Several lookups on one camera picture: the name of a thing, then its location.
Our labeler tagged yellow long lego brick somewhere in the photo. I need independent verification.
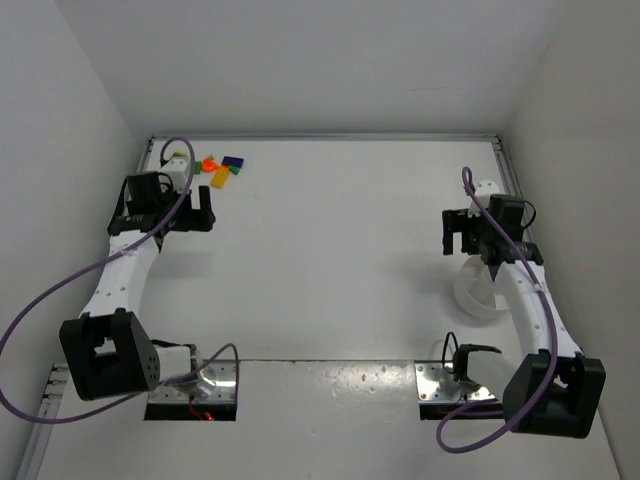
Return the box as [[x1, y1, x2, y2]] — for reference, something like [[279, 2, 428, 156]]
[[210, 166, 230, 189]]

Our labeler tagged purple cable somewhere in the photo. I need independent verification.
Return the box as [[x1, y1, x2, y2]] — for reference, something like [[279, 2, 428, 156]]
[[0, 137, 241, 425], [436, 166, 560, 453]]

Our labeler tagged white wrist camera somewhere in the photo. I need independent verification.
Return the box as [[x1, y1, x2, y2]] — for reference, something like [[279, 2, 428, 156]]
[[161, 157, 191, 191], [468, 179, 501, 218]]

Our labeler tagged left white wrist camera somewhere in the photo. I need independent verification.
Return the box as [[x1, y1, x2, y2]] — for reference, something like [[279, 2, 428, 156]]
[[161, 157, 191, 191]]

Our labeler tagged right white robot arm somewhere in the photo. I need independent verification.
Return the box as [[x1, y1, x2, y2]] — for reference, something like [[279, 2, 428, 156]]
[[442, 194, 606, 439]]

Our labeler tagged black thin cable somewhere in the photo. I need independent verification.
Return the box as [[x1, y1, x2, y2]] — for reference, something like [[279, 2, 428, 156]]
[[442, 332, 464, 384]]

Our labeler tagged metal base plate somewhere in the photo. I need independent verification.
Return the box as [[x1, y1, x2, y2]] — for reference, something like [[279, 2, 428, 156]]
[[147, 361, 237, 406], [414, 361, 495, 406]]

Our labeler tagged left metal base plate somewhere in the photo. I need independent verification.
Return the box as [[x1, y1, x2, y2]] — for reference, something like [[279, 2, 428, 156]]
[[147, 361, 237, 406]]

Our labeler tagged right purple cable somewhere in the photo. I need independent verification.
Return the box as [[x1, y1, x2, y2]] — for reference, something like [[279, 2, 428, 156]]
[[436, 166, 560, 453]]

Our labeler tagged orange lego piece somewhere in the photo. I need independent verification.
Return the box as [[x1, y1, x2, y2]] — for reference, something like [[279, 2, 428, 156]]
[[200, 157, 219, 173]]

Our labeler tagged white round divided container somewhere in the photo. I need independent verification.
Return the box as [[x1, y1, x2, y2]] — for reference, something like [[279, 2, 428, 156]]
[[453, 256, 508, 322]]

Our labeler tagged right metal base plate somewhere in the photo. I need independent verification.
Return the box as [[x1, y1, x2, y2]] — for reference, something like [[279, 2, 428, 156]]
[[414, 361, 495, 406]]

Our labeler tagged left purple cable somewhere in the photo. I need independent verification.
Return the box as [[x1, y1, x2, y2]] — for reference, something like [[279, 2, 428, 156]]
[[0, 137, 241, 425]]

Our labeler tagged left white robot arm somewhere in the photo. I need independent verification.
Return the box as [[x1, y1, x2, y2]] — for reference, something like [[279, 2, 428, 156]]
[[59, 161, 215, 401]]

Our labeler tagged blue flat lego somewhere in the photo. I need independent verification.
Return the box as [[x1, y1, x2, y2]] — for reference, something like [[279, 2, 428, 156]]
[[222, 156, 244, 168]]

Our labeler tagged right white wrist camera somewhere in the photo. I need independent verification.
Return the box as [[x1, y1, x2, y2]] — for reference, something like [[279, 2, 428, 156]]
[[468, 179, 501, 218]]

